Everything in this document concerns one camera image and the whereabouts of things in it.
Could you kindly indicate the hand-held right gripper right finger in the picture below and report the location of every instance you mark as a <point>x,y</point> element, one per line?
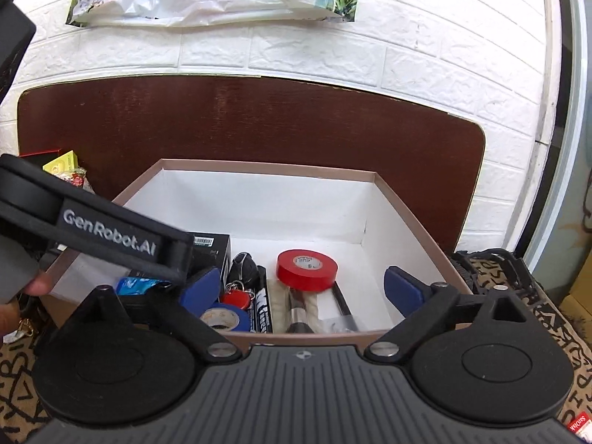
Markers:
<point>402,291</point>

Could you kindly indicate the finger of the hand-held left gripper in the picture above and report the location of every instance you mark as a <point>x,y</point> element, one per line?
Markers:
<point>178,259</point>

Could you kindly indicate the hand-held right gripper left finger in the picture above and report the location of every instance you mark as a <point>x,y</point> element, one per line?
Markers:
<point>201,289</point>

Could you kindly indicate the red key fob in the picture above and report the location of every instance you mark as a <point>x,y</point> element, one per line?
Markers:
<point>236,297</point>

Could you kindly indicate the black box with barcode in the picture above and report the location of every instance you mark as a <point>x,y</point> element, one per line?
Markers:
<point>215,254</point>

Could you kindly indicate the blue tape roll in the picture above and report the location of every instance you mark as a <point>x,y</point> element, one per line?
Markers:
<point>240,317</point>

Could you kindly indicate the black car key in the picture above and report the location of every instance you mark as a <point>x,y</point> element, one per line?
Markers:
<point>245,266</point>

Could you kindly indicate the blue box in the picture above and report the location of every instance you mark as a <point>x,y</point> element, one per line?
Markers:
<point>134,285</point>

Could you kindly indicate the black pen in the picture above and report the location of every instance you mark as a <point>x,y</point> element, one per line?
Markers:
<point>344,307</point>

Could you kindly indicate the black blue marker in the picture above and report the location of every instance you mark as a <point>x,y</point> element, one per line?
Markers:
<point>262,307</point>

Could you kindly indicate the beige fabric piece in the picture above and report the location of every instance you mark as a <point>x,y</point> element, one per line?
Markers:
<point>279,305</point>

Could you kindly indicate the red tape roll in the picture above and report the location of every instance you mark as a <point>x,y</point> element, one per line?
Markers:
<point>305,277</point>

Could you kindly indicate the metal cylinder tool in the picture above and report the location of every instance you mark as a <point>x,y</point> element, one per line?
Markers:
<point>298,317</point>

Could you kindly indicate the brown cardboard box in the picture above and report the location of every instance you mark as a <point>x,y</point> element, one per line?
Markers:
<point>277,208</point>

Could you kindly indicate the person's left hand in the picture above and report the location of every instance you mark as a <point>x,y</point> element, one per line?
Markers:
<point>40,284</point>

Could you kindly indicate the colourful candy bag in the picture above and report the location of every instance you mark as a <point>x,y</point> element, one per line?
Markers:
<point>74,176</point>

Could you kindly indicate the yellow green small box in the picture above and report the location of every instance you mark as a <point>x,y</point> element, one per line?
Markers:
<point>62,162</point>

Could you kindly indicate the red framed black box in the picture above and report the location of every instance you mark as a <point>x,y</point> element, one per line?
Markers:
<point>41,152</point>

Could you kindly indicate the letter-patterned table cloth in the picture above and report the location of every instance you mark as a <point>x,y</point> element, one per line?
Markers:
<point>550,328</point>

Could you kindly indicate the dark brown wooden board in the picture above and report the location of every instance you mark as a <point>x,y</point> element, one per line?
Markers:
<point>277,120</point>

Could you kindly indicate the yellow cardboard carton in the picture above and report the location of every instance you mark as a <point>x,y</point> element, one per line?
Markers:
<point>580,296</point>

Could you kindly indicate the red card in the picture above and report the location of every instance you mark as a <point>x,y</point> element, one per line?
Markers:
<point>578,427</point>

